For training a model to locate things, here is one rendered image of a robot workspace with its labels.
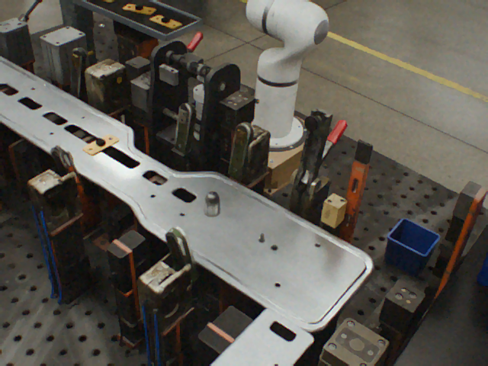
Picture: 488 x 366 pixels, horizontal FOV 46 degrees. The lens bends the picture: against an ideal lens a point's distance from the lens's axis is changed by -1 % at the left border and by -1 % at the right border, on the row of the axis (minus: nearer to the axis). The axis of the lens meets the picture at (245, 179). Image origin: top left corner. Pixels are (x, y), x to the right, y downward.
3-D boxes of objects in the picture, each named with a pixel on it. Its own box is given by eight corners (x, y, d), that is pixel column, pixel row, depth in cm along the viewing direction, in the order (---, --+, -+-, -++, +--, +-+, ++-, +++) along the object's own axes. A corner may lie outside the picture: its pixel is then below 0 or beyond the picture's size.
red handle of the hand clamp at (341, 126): (293, 178, 115) (335, 114, 118) (296, 181, 117) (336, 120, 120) (311, 186, 113) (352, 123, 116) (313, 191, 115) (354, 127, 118)
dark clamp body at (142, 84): (128, 199, 163) (116, 81, 139) (162, 178, 171) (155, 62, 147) (155, 216, 158) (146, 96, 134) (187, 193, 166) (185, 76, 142)
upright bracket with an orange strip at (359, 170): (320, 313, 134) (357, 140, 103) (323, 310, 135) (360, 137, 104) (331, 320, 133) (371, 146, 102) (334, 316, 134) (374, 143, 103)
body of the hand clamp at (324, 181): (276, 293, 139) (290, 181, 117) (292, 277, 143) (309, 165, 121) (296, 306, 136) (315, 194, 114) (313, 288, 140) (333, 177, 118)
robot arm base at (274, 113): (264, 105, 184) (270, 53, 172) (314, 129, 176) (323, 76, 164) (227, 130, 172) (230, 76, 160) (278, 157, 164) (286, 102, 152)
